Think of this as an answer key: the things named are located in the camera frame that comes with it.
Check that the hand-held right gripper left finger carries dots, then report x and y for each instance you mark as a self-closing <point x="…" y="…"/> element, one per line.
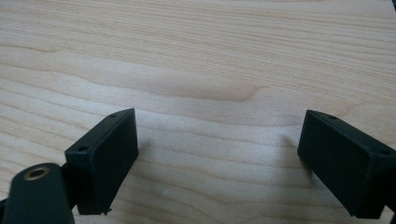
<point x="102" y="161"/>

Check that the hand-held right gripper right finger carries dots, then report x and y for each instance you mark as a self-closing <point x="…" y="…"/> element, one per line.
<point x="339" y="161"/>

